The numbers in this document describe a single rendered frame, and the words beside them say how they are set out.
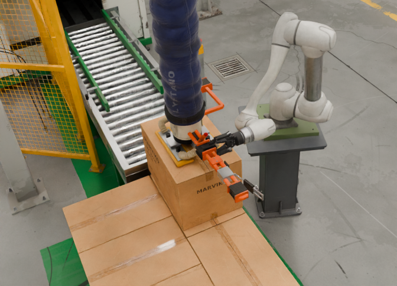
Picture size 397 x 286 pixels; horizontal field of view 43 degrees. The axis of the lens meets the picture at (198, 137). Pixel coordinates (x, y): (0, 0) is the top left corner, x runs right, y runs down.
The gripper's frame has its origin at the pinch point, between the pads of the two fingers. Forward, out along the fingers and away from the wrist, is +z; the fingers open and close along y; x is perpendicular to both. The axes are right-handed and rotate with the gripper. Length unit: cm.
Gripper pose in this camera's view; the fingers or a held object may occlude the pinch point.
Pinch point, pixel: (207, 150)
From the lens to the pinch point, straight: 267.3
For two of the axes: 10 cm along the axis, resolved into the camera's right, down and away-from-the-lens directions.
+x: -4.4, -5.6, 7.0
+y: 0.7, 7.6, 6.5
